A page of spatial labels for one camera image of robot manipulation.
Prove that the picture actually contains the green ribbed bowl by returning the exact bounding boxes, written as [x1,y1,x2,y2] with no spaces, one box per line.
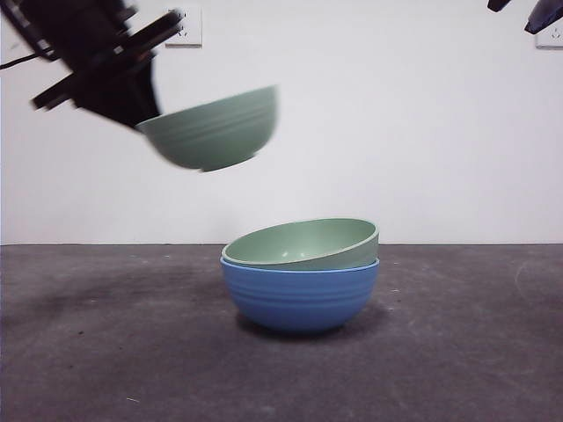
[135,84,281,173]
[221,217,380,272]

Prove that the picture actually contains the white wall socket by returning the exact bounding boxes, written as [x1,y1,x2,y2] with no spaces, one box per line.
[165,6,204,48]
[535,25,563,49]

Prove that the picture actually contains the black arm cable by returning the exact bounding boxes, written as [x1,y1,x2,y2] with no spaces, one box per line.
[0,51,52,70]

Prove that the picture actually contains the blue ribbed bowl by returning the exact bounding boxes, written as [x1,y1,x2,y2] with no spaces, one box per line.
[219,257,381,333]

